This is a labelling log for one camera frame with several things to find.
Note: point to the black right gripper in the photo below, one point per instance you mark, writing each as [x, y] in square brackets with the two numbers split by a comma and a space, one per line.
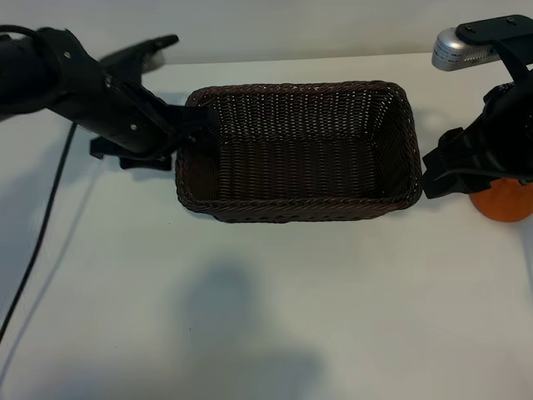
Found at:
[508, 133]

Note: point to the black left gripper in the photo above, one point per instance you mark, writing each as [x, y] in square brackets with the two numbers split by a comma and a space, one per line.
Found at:
[112, 112]

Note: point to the orange fruit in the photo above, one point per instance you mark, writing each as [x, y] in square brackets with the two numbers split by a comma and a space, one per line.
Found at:
[504, 204]

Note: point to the dark brown wicker basket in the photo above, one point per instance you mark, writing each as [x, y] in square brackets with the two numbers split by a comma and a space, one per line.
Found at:
[291, 166]

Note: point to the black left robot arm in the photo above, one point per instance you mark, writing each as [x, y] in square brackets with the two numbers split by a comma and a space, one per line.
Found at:
[21, 75]

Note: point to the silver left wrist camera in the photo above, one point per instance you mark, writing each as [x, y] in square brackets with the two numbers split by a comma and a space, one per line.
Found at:
[152, 62]

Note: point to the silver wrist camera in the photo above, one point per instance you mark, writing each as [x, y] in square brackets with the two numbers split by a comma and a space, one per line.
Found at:
[152, 62]
[449, 52]

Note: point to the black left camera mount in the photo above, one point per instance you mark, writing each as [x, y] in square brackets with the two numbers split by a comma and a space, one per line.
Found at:
[133, 48]

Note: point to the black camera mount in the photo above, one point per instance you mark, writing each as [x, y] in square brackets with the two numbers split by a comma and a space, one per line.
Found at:
[133, 48]
[499, 29]

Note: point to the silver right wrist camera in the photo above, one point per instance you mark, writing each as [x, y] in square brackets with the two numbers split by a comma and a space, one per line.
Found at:
[449, 52]

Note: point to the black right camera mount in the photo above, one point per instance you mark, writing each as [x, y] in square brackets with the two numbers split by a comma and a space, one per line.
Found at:
[499, 29]

